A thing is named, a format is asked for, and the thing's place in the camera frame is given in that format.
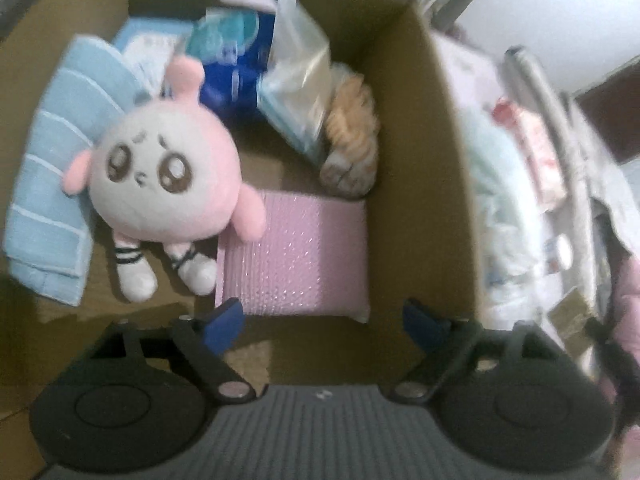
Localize dark blue soft pack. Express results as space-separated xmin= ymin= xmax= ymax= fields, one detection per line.
xmin=185 ymin=7 xmax=281 ymax=116

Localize white plastic bag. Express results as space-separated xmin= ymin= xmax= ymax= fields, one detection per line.
xmin=460 ymin=105 xmax=551 ymax=321

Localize pink wet wipes pack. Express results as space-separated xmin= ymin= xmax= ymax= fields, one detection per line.
xmin=492 ymin=97 xmax=568 ymax=206

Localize clear plastic pack blue trim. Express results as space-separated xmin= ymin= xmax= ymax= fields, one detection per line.
xmin=257 ymin=0 xmax=333 ymax=168

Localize cardboard box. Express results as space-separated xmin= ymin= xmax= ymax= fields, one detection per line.
xmin=0 ymin=0 xmax=486 ymax=480

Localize light blue towel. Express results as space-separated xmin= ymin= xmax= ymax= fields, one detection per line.
xmin=2 ymin=35 xmax=156 ymax=306

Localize brown gold packet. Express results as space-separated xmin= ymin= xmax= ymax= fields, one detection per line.
xmin=547 ymin=287 xmax=593 ymax=356

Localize orange fuzzy soft item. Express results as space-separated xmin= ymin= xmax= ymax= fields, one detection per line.
xmin=319 ymin=62 xmax=378 ymax=198

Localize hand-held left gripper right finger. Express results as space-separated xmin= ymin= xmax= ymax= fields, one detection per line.
xmin=390 ymin=297 xmax=557 ymax=406

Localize pink round plush toy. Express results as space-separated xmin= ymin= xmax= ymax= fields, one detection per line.
xmin=60 ymin=52 xmax=268 ymax=303

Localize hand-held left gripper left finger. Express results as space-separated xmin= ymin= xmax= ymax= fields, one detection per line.
xmin=95 ymin=297 xmax=257 ymax=405

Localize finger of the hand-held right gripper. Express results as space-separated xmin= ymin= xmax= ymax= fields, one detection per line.
xmin=582 ymin=315 xmax=633 ymax=441

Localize pink bubble mailer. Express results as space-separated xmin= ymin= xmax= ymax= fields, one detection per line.
xmin=215 ymin=190 xmax=373 ymax=323

